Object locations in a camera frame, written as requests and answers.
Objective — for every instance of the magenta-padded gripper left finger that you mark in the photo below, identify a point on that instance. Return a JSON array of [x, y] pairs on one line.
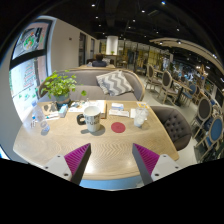
[[77, 160]]

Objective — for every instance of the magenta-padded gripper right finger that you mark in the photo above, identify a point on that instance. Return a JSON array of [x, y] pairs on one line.
[[146, 160]]

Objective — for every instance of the clear blue-capped water bottle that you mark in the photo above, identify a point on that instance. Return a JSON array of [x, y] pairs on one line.
[[40, 117]]

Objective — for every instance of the clear plastic cup with straw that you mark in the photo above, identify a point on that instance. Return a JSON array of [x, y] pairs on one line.
[[140, 117]]

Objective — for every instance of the flat round red coaster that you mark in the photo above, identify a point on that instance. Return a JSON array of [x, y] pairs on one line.
[[118, 127]]

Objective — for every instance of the grey tufted armchair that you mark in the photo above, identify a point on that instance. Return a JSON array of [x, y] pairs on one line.
[[173, 125]]

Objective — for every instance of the small light blue carton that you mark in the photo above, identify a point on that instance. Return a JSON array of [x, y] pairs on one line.
[[63, 110]]

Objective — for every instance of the yellow square card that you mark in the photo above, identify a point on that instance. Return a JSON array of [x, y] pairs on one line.
[[142, 105]]

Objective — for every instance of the printed paper menu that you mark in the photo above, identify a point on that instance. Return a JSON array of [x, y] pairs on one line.
[[96, 105]]

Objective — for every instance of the group of dining chairs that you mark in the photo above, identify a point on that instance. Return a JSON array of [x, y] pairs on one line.
[[203, 113]]

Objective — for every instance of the green potted plant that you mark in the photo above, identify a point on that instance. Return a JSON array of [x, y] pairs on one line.
[[59, 86]]

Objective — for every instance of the grey wood-framed sofa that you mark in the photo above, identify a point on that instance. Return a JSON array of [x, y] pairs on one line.
[[86, 80]]

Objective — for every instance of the grey chevron pillow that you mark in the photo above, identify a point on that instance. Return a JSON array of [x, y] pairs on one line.
[[114, 83]]

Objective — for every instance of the person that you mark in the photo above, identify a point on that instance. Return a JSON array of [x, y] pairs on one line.
[[99, 62]]

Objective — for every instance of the group of ceiling lights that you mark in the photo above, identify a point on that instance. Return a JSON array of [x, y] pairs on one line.
[[133, 20]]

